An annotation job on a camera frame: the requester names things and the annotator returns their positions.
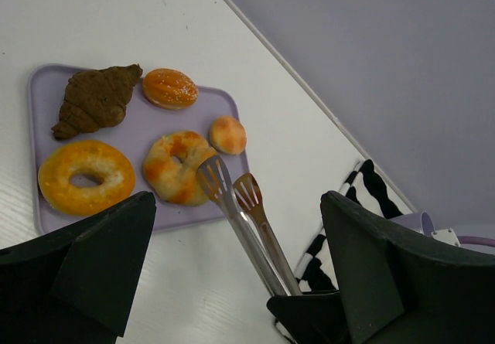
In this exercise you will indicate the orange ring bagel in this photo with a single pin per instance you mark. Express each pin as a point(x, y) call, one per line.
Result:
point(85, 177)

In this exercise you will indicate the lavender plastic tray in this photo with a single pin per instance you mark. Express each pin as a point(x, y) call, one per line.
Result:
point(144, 124)

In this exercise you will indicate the small round bun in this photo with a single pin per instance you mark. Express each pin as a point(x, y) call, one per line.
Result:
point(227, 134)

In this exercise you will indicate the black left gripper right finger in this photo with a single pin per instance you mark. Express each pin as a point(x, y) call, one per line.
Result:
point(452, 290)

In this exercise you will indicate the orange sesame bun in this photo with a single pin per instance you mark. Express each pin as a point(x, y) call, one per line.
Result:
point(169, 89)

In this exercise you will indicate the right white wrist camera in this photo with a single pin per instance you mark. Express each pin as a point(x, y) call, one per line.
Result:
point(447, 236)

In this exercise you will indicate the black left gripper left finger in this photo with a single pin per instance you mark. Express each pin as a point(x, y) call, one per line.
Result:
point(77, 284)

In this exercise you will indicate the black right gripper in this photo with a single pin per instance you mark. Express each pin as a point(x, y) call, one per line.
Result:
point(312, 317)

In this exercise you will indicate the brown chocolate croissant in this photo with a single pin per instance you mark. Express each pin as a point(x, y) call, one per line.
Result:
point(95, 99)

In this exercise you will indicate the lavender plastic cup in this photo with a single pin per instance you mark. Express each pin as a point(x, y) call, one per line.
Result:
point(420, 222)

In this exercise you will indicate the black white striped cloth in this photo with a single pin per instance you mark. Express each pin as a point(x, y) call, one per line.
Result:
point(359, 205)

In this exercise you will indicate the metal serving tongs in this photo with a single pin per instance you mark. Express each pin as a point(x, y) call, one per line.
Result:
point(241, 203)

